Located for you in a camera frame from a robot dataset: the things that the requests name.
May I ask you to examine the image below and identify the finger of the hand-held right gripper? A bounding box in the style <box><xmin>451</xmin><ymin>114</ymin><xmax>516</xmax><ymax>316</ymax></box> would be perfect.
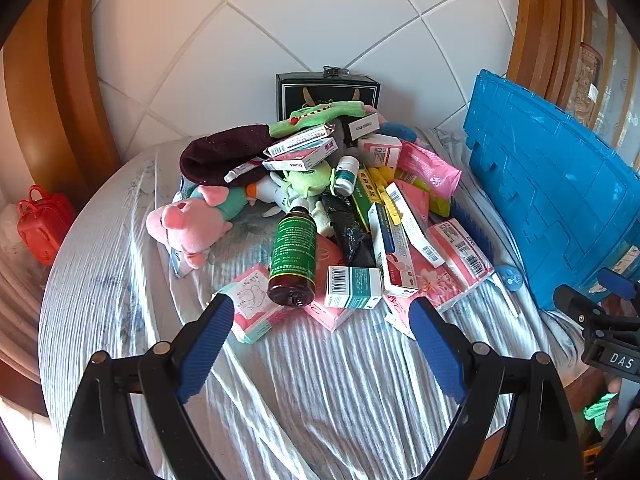
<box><xmin>597</xmin><ymin>267</ymin><xmax>640</xmax><ymax>306</ymax></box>
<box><xmin>552</xmin><ymin>284</ymin><xmax>608</xmax><ymax>333</ymax></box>

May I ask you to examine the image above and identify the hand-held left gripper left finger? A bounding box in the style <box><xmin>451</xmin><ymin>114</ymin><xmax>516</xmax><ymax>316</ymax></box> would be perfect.
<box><xmin>59</xmin><ymin>292</ymin><xmax>236</xmax><ymax>480</ymax></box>

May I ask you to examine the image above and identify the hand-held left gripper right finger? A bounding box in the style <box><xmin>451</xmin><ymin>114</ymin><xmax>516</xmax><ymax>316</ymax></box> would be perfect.
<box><xmin>409</xmin><ymin>296</ymin><xmax>584</xmax><ymax>480</ymax></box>

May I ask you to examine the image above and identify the white teal medicine box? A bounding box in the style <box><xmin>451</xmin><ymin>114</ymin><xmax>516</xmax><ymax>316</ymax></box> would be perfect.
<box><xmin>325</xmin><ymin>266</ymin><xmax>383</xmax><ymax>309</ymax></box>

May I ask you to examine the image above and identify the long white box with barcode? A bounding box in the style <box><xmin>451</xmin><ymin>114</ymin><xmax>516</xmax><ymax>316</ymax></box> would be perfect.
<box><xmin>385</xmin><ymin>181</ymin><xmax>446</xmax><ymax>268</ymax></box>

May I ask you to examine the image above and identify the brown bottle with green label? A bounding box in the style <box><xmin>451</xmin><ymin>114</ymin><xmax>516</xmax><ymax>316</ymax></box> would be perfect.
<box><xmin>267</xmin><ymin>197</ymin><xmax>318</xmax><ymax>307</ymax></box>

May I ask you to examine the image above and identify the blue plastic crate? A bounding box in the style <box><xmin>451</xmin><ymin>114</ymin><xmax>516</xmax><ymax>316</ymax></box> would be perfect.
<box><xmin>462</xmin><ymin>69</ymin><xmax>640</xmax><ymax>311</ymax></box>

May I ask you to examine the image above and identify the yellow toy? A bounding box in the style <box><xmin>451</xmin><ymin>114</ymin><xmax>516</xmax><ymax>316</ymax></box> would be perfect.
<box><xmin>367</xmin><ymin>165</ymin><xmax>403</xmax><ymax>226</ymax></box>

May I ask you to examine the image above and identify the person's right hand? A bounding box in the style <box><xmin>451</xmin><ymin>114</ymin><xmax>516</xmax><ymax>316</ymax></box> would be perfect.
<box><xmin>600</xmin><ymin>377</ymin><xmax>640</xmax><ymax>438</ymax></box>

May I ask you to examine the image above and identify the white pink tissue pack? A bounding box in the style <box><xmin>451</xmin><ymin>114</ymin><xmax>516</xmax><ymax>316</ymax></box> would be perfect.
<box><xmin>212</xmin><ymin>263</ymin><xmax>296</xmax><ymax>345</ymax></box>

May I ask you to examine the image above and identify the long white blue box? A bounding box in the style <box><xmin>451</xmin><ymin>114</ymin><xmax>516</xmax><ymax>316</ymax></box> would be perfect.
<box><xmin>368</xmin><ymin>202</ymin><xmax>418</xmax><ymax>297</ymax></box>

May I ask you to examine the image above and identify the pink pad pack with barcode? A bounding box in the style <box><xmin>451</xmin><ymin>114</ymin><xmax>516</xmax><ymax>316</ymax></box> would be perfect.
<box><xmin>427</xmin><ymin>218</ymin><xmax>496</xmax><ymax>281</ymax></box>

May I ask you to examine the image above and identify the pink pig plush teal shirt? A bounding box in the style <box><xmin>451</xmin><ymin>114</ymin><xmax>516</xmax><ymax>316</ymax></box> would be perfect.
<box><xmin>146</xmin><ymin>185</ymin><xmax>251</xmax><ymax>268</ymax></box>

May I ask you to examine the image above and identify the pink floral tissue pack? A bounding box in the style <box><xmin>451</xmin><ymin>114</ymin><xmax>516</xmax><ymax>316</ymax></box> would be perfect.
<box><xmin>302</xmin><ymin>235</ymin><xmax>366</xmax><ymax>332</ymax></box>

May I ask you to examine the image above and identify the yellow green pack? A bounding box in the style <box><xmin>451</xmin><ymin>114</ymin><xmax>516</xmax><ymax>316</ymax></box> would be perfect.
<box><xmin>395</xmin><ymin>170</ymin><xmax>453</xmax><ymax>218</ymax></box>

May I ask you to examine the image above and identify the white plush toy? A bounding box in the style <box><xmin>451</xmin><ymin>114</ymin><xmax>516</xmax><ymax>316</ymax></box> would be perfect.
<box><xmin>247</xmin><ymin>175</ymin><xmax>291</xmax><ymax>218</ymax></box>

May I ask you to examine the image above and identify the green medicine box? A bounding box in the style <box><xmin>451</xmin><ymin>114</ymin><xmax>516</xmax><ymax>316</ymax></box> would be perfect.
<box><xmin>350</xmin><ymin>165</ymin><xmax>386</xmax><ymax>233</ymax></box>

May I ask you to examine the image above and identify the white tube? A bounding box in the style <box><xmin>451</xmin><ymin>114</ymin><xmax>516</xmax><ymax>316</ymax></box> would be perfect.
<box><xmin>224</xmin><ymin>157</ymin><xmax>266</xmax><ymax>183</ymax></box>

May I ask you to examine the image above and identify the bright pink flower pack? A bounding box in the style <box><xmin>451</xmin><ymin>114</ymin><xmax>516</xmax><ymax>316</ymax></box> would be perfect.
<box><xmin>397</xmin><ymin>140</ymin><xmax>462</xmax><ymax>198</ymax></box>

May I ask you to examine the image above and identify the dark maroon knit hat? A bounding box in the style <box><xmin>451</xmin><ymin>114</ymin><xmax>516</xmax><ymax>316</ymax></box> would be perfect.
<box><xmin>179</xmin><ymin>123</ymin><xmax>273</xmax><ymax>188</ymax></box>

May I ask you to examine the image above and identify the beige curtain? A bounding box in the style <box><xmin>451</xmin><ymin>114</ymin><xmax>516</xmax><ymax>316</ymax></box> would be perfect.
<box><xmin>0</xmin><ymin>195</ymin><xmax>56</xmax><ymax>416</ymax></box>

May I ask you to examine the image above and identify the white bottle with green label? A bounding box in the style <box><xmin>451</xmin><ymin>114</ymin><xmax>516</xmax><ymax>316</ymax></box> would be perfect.
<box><xmin>332</xmin><ymin>156</ymin><xmax>361</xmax><ymax>196</ymax></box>

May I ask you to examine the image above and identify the red handbag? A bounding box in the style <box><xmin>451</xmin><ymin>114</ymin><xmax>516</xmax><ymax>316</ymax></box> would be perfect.
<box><xmin>17</xmin><ymin>186</ymin><xmax>77</xmax><ymax>267</ymax></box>

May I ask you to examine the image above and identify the white red medicine box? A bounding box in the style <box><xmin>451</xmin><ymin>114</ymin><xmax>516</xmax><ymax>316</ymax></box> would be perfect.
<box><xmin>357</xmin><ymin>133</ymin><xmax>403</xmax><ymax>171</ymax></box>

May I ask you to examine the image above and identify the pink white box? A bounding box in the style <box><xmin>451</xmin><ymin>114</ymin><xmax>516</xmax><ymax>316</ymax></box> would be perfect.
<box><xmin>262</xmin><ymin>137</ymin><xmax>338</xmax><ymax>172</ymax></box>

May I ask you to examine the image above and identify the blue plush toy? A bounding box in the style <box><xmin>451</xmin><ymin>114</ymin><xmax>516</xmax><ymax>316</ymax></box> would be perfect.
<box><xmin>382</xmin><ymin>122</ymin><xmax>418</xmax><ymax>143</ymax></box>

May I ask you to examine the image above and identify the patterned curtain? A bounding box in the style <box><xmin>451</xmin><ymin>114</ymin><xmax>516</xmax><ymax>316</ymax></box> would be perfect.
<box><xmin>580</xmin><ymin>0</ymin><xmax>640</xmax><ymax>171</ymax></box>

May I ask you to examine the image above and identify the white box with red stripe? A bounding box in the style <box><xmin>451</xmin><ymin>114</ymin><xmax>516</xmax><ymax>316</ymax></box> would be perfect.
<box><xmin>262</xmin><ymin>125</ymin><xmax>333</xmax><ymax>158</ymax></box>

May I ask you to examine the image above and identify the small white box black print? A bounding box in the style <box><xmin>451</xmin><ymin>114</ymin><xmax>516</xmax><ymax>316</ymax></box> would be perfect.
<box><xmin>345</xmin><ymin>119</ymin><xmax>382</xmax><ymax>143</ymax></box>

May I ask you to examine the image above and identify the grey plush toy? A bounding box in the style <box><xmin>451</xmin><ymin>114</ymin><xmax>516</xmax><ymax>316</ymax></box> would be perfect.
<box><xmin>327</xmin><ymin>117</ymin><xmax>361</xmax><ymax>150</ymax></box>

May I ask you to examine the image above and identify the green plush with teeth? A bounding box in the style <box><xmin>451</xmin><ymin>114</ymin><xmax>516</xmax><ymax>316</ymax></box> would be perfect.
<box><xmin>269</xmin><ymin>101</ymin><xmax>366</xmax><ymax>137</ymax></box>

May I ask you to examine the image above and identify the black gift bag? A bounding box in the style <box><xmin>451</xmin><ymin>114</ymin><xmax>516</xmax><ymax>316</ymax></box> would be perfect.
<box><xmin>276</xmin><ymin>66</ymin><xmax>381</xmax><ymax>123</ymax></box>

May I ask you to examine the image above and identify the wooden framed white padded headboard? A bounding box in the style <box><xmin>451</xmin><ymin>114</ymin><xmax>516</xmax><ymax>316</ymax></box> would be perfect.
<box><xmin>0</xmin><ymin>0</ymin><xmax>596</xmax><ymax>201</ymax></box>

